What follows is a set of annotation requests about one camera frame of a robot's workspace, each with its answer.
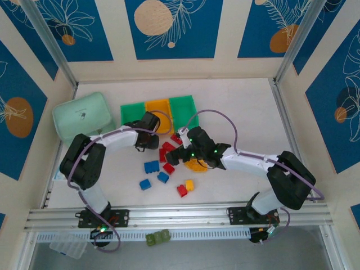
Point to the red lego brick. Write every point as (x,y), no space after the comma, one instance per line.
(176,139)
(169,168)
(181,191)
(168,145)
(162,155)

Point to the small blue lego brick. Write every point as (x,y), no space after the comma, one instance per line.
(145,184)
(163,177)

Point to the large blue lego brick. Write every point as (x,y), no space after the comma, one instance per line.
(152,166)

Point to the small yellow lego brick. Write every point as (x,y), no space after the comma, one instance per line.
(189,185)

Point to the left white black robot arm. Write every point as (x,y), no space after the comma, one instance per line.
(121,142)

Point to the mint green zip pouch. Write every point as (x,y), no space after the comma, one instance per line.
(81,118)

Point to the olive green cube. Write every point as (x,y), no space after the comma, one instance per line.
(158,238)
(150,240)
(166,235)

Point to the right black controller board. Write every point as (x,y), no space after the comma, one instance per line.
(257,234)

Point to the black controller board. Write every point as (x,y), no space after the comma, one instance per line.
(257,234)
(101,234)

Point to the clear plastic packet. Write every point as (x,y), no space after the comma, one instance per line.
(59,175)

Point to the left black controller board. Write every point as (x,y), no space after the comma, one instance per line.
(101,234)

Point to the clear plastic organizer box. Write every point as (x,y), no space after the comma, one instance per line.
(67,247)

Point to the aluminum front rail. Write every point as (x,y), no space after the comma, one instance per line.
(182,213)

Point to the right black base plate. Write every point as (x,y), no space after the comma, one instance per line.
(237,216)

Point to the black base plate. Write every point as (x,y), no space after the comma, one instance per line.
(121,218)
(237,216)

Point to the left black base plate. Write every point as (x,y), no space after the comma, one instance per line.
(121,218)

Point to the aluminum side rail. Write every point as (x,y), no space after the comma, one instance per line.
(47,197)
(283,112)

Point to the aluminum frame post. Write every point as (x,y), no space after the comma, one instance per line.
(298,42)
(53,50)

